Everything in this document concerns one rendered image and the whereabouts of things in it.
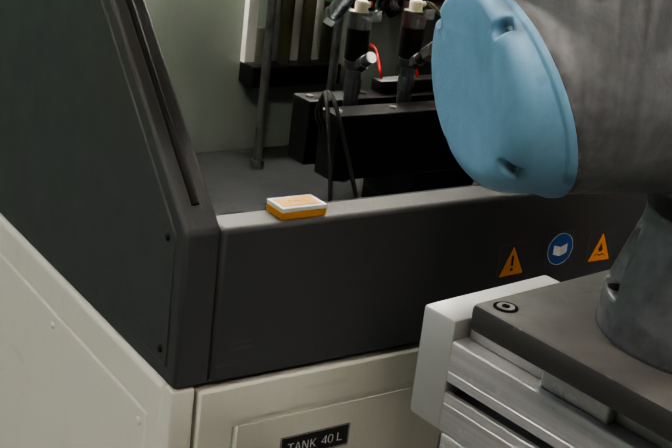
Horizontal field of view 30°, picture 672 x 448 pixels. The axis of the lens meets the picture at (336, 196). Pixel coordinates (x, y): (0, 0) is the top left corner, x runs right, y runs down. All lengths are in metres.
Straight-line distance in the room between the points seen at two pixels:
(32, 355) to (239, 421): 0.37
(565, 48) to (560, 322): 0.23
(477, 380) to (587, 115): 0.30
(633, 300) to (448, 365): 0.18
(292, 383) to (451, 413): 0.36
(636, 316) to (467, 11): 0.23
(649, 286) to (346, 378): 0.57
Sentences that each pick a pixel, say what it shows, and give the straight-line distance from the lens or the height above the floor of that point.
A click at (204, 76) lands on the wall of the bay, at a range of 1.72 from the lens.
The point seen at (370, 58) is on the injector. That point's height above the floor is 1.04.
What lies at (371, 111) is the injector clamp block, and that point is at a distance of 1.48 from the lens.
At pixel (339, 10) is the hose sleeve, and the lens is 1.37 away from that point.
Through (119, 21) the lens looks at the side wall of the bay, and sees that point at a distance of 1.23.
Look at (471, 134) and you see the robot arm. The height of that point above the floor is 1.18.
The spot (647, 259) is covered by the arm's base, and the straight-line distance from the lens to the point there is 0.80.
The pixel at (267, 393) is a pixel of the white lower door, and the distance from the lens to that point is 1.26.
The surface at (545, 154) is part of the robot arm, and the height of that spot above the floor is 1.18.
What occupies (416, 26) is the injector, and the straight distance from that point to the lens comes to 1.52.
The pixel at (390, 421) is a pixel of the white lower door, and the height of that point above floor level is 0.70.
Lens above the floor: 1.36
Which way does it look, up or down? 19 degrees down
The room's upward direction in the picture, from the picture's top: 7 degrees clockwise
